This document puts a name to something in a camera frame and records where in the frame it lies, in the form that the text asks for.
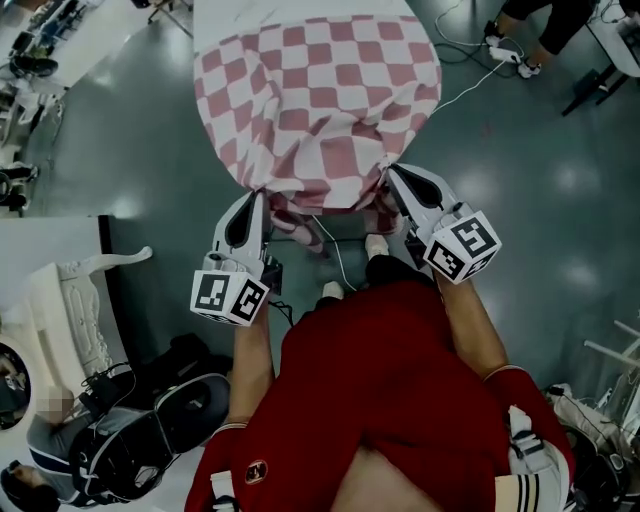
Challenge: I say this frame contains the white cable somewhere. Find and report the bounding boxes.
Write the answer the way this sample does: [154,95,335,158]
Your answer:
[312,214,359,292]
[432,62,506,114]

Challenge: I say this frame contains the white metal rack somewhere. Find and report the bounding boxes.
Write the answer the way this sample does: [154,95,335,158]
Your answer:
[583,319,640,431]

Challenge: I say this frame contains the person's right white shoe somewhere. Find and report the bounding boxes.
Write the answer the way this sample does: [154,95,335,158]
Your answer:
[364,233,390,261]

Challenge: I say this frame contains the black headset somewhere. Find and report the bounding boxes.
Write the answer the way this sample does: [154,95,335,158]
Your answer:
[10,54,60,79]

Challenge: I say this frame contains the black bag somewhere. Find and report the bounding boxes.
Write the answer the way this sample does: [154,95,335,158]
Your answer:
[134,333,234,451]

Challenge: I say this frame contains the white power strip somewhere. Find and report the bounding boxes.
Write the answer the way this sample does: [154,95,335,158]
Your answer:
[488,45,524,64]

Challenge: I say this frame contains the person's right forearm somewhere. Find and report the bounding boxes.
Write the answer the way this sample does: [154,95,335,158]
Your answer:
[437,277,510,381]

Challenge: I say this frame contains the white harness strap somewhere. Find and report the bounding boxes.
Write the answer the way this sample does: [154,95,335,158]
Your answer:
[507,405,549,474]
[209,469,239,512]

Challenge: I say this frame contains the red polo shirt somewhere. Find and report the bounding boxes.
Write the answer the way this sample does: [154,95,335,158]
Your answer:
[184,279,576,512]

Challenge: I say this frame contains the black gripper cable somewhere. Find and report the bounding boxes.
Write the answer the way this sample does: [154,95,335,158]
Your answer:
[268,298,297,329]

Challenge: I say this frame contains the white carved cabinet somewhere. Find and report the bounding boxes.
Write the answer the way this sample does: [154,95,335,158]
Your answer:
[27,245,154,381]

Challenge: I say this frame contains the black metal chair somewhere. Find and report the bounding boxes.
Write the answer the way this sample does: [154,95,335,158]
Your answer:
[130,0,195,40]

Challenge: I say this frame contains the white table black legs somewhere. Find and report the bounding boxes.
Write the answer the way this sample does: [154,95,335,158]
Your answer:
[560,0,640,117]

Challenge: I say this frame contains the person's left forearm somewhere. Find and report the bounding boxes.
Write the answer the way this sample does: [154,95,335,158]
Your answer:
[227,309,276,426]

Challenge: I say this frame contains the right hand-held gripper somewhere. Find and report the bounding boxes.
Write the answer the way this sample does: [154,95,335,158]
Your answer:
[387,163,503,286]

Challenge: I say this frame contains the black white backpack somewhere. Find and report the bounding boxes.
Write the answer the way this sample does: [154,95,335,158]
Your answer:
[69,407,176,504]

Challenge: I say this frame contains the pink white checkered tablecloth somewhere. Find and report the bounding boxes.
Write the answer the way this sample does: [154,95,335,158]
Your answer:
[192,14,444,261]

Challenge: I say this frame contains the white desk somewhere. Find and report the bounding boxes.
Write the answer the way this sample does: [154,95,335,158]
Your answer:
[49,0,166,89]

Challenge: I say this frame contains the round white framed mirror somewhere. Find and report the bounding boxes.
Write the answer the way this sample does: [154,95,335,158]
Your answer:
[0,334,36,434]

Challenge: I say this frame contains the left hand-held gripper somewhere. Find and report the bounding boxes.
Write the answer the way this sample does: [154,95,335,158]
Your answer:
[189,192,284,329]

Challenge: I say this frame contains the black shorts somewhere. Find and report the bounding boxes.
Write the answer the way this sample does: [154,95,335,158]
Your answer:
[304,254,436,321]

